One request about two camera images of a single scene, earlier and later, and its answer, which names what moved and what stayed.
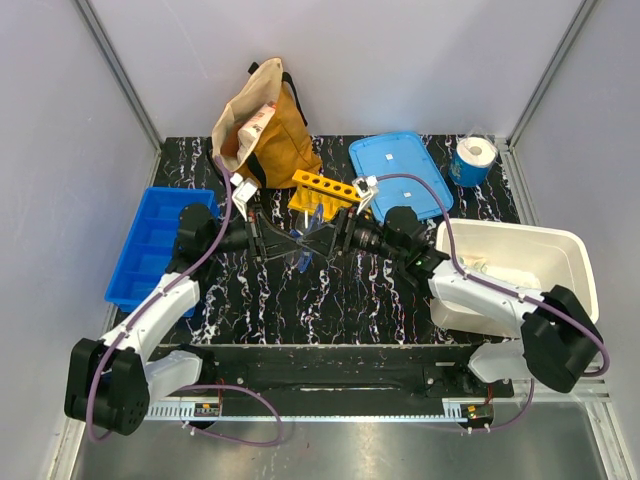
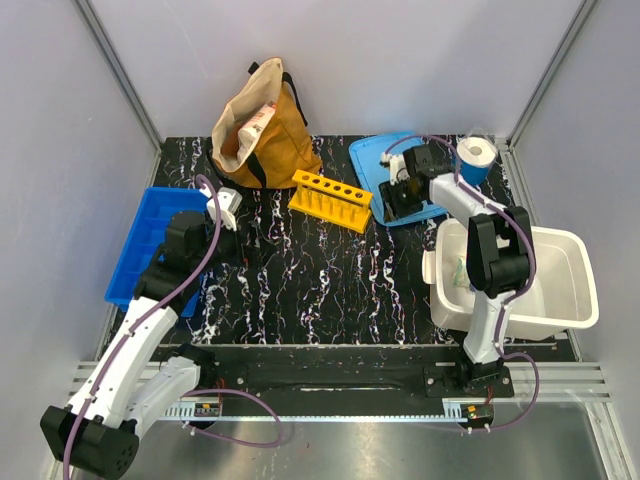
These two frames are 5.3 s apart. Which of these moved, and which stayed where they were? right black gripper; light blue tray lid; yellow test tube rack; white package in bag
Moved: right black gripper
Stayed: white package in bag; yellow test tube rack; light blue tray lid
